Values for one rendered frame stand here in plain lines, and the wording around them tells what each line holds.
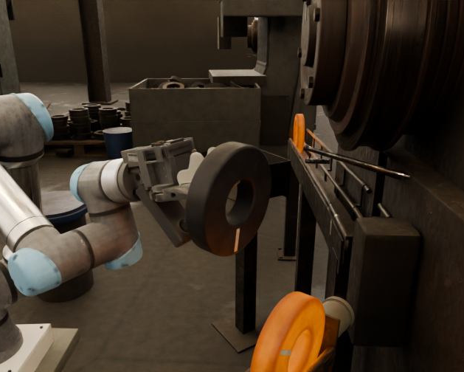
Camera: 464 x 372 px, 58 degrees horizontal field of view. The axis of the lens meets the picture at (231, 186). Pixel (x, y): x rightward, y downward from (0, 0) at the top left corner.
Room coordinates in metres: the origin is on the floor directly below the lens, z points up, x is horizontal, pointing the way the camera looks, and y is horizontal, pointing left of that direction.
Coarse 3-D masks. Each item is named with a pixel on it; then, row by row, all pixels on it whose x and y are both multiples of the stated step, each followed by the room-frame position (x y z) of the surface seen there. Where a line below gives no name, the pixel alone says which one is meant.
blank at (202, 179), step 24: (240, 144) 0.54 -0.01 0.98; (216, 168) 0.49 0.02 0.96; (240, 168) 0.52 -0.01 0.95; (264, 168) 0.57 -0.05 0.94; (192, 192) 0.48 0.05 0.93; (216, 192) 0.48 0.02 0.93; (240, 192) 0.56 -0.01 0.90; (264, 192) 0.57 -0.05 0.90; (192, 216) 0.47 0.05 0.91; (216, 216) 0.48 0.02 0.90; (240, 216) 0.54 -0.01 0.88; (216, 240) 0.48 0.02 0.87; (240, 240) 0.53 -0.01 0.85
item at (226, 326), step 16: (272, 160) 1.44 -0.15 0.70; (288, 160) 1.37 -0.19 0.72; (272, 176) 1.32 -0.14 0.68; (288, 176) 1.36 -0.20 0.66; (272, 192) 1.32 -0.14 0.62; (288, 192) 1.36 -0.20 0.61; (256, 240) 1.39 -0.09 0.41; (240, 256) 1.38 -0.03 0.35; (256, 256) 1.39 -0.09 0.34; (240, 272) 1.37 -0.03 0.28; (256, 272) 1.39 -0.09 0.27; (240, 288) 1.37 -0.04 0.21; (240, 304) 1.37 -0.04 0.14; (224, 320) 1.44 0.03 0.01; (240, 320) 1.37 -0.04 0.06; (256, 320) 1.44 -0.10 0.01; (224, 336) 1.35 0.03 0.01; (240, 336) 1.35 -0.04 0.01; (256, 336) 1.35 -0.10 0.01; (240, 352) 1.27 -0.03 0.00
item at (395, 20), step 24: (384, 0) 0.70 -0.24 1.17; (408, 0) 0.69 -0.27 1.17; (384, 24) 0.69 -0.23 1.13; (408, 24) 0.69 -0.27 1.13; (384, 48) 0.68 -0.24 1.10; (408, 48) 0.69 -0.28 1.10; (384, 72) 0.69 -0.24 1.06; (408, 72) 0.70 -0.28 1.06; (384, 96) 0.71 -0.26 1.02; (408, 96) 0.71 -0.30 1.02; (360, 120) 0.77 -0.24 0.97; (384, 120) 0.74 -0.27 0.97; (360, 144) 0.78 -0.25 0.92
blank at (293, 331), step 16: (288, 304) 0.47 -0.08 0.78; (304, 304) 0.47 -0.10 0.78; (320, 304) 0.50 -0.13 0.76; (272, 320) 0.45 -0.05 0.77; (288, 320) 0.44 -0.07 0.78; (304, 320) 0.47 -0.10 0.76; (320, 320) 0.51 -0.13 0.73; (272, 336) 0.43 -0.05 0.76; (288, 336) 0.43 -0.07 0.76; (304, 336) 0.50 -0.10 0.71; (320, 336) 0.51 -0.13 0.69; (256, 352) 0.42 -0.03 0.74; (272, 352) 0.42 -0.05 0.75; (288, 352) 0.43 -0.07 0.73; (304, 352) 0.49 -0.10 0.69; (256, 368) 0.42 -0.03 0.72; (272, 368) 0.41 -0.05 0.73; (288, 368) 0.47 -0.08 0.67; (304, 368) 0.47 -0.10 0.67
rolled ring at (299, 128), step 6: (300, 114) 1.99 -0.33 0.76; (294, 120) 2.06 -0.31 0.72; (300, 120) 1.94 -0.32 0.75; (294, 126) 2.06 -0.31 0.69; (300, 126) 1.92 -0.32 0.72; (294, 132) 2.06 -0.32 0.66; (300, 132) 1.91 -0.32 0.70; (294, 138) 2.05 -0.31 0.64; (300, 138) 1.91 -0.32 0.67; (300, 144) 1.91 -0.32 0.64; (300, 150) 1.94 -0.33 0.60
